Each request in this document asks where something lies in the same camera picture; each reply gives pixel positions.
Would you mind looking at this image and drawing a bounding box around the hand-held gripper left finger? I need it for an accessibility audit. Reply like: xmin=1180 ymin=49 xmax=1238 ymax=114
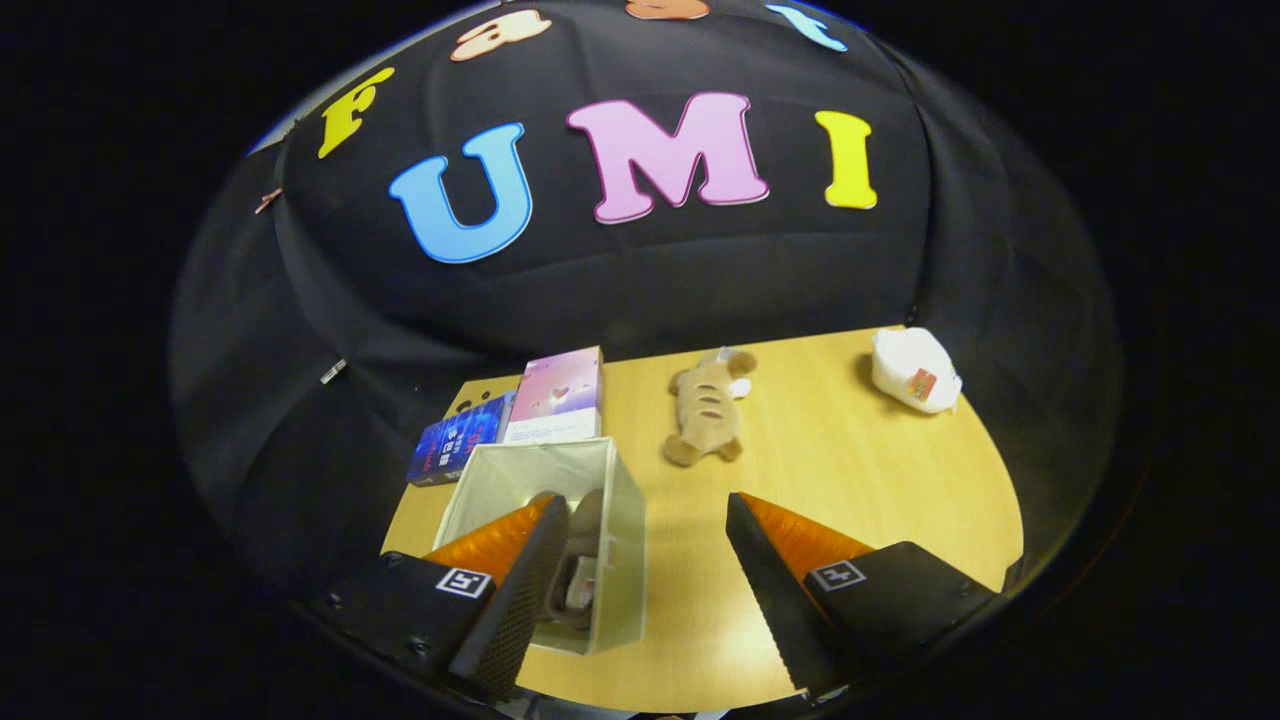
xmin=308 ymin=492 xmax=572 ymax=702

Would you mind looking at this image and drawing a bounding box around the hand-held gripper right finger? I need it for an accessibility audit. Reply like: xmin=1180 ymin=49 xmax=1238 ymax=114
xmin=726 ymin=491 xmax=997 ymax=700

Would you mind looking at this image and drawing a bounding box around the brown slipper shoe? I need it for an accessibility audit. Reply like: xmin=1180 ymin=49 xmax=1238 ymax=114
xmin=566 ymin=488 xmax=607 ymax=561
xmin=545 ymin=555 xmax=601 ymax=631

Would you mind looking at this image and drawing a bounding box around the cream fabric storage box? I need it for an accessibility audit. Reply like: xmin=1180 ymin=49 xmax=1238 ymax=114
xmin=432 ymin=437 xmax=648 ymax=658

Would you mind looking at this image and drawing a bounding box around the blue book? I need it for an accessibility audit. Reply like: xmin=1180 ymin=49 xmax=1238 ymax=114
xmin=408 ymin=392 xmax=516 ymax=488

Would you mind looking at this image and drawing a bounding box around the brown striped plush toy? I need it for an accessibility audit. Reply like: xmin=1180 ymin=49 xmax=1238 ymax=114
xmin=663 ymin=347 xmax=758 ymax=468

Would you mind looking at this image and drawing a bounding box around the pink book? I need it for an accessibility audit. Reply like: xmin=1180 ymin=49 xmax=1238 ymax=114
xmin=500 ymin=346 xmax=605 ymax=446

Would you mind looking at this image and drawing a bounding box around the white packet with red label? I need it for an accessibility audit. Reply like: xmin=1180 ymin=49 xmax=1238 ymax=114
xmin=870 ymin=327 xmax=963 ymax=415

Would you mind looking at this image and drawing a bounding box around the black backdrop cloth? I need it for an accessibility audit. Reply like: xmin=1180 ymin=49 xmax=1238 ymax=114
xmin=170 ymin=0 xmax=1116 ymax=601

